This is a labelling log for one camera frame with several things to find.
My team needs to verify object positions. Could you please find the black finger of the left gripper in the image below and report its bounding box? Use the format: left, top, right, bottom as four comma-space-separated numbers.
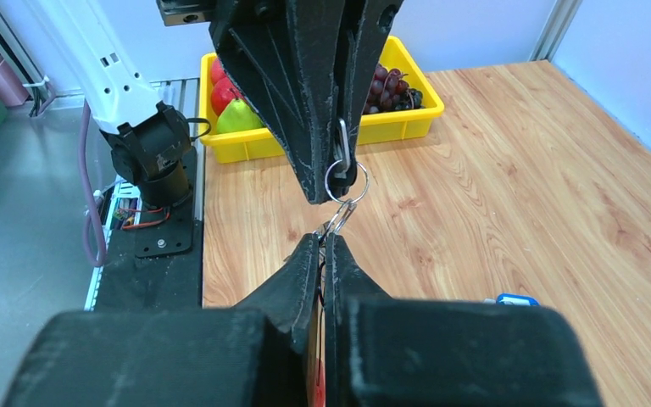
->
338, 1, 403, 193

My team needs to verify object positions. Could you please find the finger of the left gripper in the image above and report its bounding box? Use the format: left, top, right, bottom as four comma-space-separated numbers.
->
209, 0, 344, 204

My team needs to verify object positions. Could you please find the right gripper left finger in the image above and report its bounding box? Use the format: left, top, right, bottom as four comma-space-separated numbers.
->
3, 234, 319, 406

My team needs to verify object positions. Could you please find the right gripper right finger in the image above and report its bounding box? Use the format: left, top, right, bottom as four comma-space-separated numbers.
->
325, 235, 603, 406

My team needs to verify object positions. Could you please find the blue tagged key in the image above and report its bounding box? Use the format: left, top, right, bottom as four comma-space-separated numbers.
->
483, 293, 540, 306

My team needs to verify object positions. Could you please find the key holder with red handle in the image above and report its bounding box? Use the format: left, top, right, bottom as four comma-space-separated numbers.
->
315, 118, 365, 406

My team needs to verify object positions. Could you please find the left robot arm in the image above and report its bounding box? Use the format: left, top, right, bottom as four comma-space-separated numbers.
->
28, 1, 401, 207

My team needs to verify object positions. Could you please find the dark grape bunch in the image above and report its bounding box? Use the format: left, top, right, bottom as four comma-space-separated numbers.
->
362, 64, 425, 114

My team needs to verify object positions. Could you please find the red apple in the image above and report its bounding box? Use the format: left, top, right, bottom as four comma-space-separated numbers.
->
209, 57, 242, 116

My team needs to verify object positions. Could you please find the green pear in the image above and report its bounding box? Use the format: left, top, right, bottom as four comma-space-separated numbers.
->
216, 99, 264, 134

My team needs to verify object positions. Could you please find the yellow plastic bin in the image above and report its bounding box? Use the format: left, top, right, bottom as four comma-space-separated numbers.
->
199, 36, 445, 164

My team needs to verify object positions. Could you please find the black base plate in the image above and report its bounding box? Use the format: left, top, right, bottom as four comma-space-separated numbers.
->
93, 148, 205, 314

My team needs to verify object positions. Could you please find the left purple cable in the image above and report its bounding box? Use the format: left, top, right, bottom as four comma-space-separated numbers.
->
78, 101, 108, 269

